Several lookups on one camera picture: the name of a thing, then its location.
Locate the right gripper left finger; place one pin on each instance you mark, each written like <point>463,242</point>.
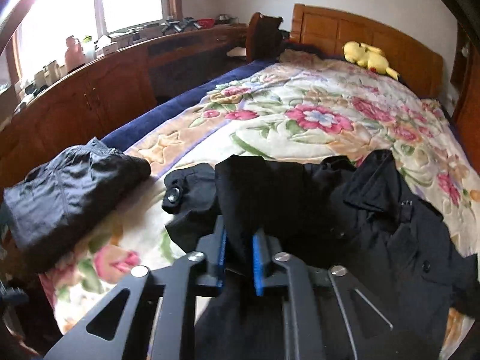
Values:
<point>150,314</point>

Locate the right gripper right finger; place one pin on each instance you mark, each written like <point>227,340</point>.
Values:
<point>328,313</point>

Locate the black trench coat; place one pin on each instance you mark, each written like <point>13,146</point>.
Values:
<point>364,218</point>

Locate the blue bed sheet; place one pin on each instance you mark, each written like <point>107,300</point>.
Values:
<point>125,136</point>

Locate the folded dark grey jacket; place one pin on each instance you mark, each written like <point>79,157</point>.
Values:
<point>59,202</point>

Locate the floral bed blanket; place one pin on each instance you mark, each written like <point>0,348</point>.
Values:
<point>301,110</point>

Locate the long wooden desk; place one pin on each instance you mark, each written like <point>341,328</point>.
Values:
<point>111,91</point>

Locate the wooden louvered wardrobe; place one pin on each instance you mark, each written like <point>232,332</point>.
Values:
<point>465,78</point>

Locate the wooden chair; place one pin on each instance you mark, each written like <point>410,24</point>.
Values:
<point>264,37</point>

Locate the pink bottle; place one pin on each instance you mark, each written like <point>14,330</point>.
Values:
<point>74,55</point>

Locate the red bowl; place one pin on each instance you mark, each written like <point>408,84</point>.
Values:
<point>206,23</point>

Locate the yellow plush toy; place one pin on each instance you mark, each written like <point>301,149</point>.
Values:
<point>369,57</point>

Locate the window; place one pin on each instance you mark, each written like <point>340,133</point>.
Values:
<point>41,35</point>

